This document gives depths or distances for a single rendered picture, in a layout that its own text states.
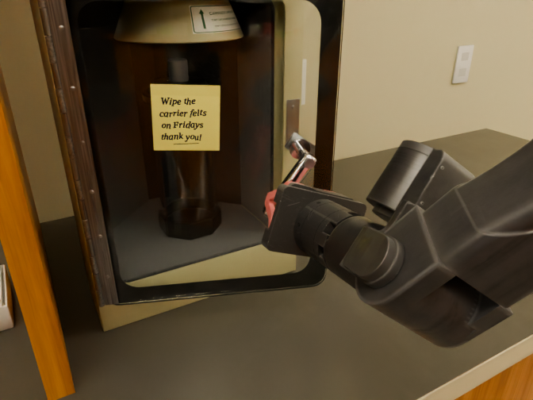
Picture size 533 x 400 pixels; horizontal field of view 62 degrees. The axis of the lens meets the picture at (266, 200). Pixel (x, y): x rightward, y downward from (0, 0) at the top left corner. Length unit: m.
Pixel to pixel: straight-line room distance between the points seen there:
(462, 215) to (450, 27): 1.26
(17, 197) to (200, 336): 0.31
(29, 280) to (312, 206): 0.30
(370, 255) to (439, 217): 0.05
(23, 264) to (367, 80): 1.04
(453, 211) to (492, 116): 1.52
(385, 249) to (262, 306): 0.43
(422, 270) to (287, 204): 0.18
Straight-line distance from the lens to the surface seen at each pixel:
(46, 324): 0.55
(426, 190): 0.35
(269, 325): 0.66
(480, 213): 0.28
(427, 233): 0.29
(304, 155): 0.51
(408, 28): 1.39
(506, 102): 1.84
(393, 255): 0.29
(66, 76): 0.53
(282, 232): 0.43
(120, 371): 0.63
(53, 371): 0.60
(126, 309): 0.68
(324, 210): 0.41
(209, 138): 0.53
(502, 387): 0.86
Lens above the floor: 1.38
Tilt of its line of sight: 25 degrees down
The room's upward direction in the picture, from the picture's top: straight up
